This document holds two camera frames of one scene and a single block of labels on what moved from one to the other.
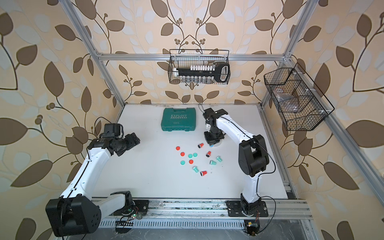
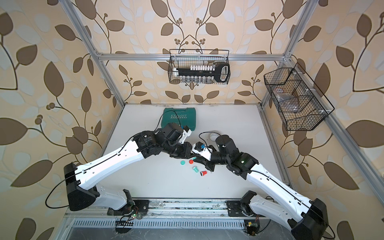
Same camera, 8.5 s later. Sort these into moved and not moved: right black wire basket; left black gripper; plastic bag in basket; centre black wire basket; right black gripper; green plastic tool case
Moved: right black gripper; left black gripper
Not moved: right black wire basket; plastic bag in basket; centre black wire basket; green plastic tool case
